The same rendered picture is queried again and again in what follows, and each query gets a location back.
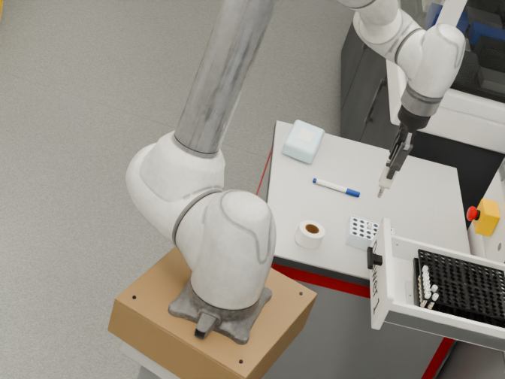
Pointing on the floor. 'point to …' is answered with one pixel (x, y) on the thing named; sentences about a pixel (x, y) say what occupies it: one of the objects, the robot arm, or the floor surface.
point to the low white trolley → (355, 255)
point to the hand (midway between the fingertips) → (388, 174)
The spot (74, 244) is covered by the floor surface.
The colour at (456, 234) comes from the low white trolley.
